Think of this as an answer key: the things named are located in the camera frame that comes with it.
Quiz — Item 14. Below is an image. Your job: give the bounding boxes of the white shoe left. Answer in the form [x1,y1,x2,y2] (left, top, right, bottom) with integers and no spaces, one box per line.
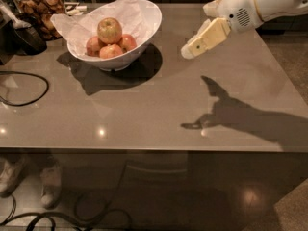
[0,158,26,197]

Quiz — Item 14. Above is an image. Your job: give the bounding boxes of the white bowl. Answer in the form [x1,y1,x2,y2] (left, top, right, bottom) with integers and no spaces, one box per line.
[66,0,163,72]

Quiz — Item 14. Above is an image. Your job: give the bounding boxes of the white paper liner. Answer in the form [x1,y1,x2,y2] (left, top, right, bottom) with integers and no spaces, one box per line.
[51,0,162,58]

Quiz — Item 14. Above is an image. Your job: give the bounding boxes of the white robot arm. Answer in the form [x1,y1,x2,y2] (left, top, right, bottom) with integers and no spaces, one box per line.
[181,0,308,59]

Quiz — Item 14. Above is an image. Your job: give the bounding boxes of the red apple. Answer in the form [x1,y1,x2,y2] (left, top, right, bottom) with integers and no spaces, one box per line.
[118,34,137,53]
[99,44,123,59]
[86,36,105,57]

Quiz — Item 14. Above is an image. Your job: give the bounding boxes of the red apple right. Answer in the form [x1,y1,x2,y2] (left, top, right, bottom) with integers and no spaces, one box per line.
[118,34,137,53]

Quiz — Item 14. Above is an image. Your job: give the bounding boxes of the white shoe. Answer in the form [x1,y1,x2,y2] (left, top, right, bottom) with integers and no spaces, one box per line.
[0,158,26,197]
[40,164,62,209]

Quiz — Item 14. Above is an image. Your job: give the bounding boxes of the glass jar of cookies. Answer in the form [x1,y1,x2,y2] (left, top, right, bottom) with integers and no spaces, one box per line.
[13,0,66,40]

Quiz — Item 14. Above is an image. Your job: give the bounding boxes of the small white items behind bowl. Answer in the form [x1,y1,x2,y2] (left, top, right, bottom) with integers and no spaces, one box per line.
[66,5,88,16]

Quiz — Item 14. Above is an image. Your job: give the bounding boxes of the white shoe right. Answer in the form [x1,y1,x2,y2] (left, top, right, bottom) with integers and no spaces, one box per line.
[40,164,62,209]

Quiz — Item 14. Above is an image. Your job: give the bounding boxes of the red apple left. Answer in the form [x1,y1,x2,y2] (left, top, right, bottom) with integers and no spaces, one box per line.
[86,36,105,57]

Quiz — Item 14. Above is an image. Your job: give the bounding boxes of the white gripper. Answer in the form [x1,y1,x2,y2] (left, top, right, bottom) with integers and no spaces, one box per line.
[181,0,263,60]

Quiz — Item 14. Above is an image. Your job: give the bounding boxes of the red apple front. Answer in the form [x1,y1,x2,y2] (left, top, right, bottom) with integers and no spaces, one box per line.
[99,44,123,59]

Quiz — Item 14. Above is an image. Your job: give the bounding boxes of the black appliance with white handle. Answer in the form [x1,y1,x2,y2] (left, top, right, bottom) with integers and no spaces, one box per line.
[0,1,47,55]

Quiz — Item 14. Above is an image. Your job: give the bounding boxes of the black cables on floor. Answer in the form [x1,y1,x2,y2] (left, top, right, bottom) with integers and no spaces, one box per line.
[0,161,133,231]

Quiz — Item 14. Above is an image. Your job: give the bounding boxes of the yellow-red top apple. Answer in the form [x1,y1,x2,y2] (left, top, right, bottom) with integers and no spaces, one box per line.
[97,17,122,44]

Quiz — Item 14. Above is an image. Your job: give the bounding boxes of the black cable on table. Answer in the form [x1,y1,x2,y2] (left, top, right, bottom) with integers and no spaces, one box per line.
[0,70,50,108]

